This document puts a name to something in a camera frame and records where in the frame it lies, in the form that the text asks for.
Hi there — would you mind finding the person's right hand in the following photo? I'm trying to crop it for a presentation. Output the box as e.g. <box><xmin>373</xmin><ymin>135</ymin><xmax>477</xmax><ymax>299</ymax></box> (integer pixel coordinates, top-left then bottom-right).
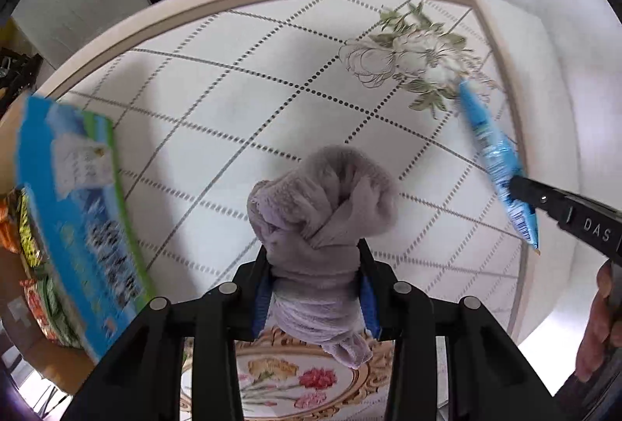
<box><xmin>576</xmin><ymin>262</ymin><xmax>622</xmax><ymax>383</ymax></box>

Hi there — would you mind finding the green snack packet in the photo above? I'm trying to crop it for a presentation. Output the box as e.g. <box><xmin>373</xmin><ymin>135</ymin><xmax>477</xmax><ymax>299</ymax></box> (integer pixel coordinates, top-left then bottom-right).
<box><xmin>39</xmin><ymin>275</ymin><xmax>81</xmax><ymax>349</ymax></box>

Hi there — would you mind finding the long blue snack packet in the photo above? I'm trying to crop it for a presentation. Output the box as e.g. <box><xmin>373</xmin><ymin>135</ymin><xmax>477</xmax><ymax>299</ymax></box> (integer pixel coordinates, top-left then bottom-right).
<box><xmin>457</xmin><ymin>80</ymin><xmax>541</xmax><ymax>252</ymax></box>

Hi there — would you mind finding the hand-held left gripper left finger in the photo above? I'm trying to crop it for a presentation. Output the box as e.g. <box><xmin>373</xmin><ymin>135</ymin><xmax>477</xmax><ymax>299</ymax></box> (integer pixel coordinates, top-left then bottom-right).
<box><xmin>61</xmin><ymin>246</ymin><xmax>273</xmax><ymax>421</ymax></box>

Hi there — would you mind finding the orange snack packet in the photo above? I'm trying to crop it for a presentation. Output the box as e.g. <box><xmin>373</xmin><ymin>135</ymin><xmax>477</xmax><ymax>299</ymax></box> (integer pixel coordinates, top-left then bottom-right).
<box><xmin>0</xmin><ymin>200</ymin><xmax>20</xmax><ymax>252</ymax></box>

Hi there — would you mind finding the grey towel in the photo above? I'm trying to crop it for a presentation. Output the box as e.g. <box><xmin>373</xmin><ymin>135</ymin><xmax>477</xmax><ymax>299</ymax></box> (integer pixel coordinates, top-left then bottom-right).
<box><xmin>247</xmin><ymin>145</ymin><xmax>400</xmax><ymax>369</ymax></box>

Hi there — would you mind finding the black folding cart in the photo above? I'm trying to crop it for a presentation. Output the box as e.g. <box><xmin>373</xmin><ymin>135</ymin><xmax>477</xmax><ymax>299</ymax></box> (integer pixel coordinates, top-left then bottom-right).
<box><xmin>0</xmin><ymin>52</ymin><xmax>40</xmax><ymax>102</ymax></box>

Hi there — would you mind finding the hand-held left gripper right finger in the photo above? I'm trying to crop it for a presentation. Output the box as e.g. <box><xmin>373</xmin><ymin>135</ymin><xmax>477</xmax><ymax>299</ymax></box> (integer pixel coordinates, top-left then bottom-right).
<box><xmin>357</xmin><ymin>240</ymin><xmax>559</xmax><ymax>421</ymax></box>

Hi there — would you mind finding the red snack packet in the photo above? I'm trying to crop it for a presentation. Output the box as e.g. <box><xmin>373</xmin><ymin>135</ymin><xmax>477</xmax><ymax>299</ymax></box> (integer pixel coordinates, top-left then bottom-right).
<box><xmin>19</xmin><ymin>278</ymin><xmax>54</xmax><ymax>339</ymax></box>

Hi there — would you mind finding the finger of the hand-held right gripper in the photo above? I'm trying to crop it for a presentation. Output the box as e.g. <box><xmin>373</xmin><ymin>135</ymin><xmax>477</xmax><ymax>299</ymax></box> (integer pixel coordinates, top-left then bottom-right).
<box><xmin>509</xmin><ymin>175</ymin><xmax>564</xmax><ymax>220</ymax></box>

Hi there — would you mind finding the blue printed cardboard box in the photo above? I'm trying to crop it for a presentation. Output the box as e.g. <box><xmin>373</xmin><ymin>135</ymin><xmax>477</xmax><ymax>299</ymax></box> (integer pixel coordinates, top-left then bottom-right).
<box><xmin>0</xmin><ymin>94</ymin><xmax>157</xmax><ymax>395</ymax></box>

